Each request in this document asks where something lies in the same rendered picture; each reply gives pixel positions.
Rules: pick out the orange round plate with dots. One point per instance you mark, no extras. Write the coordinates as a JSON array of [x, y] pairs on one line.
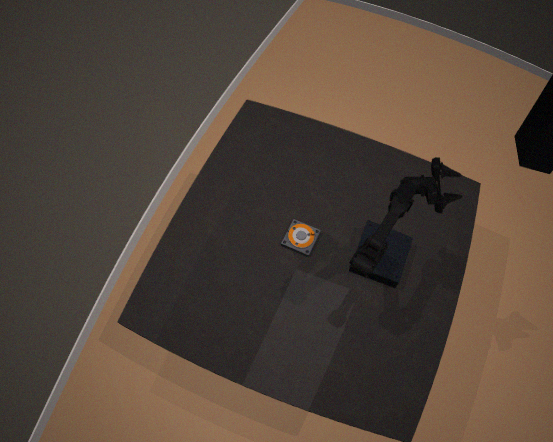
[[301, 243]]

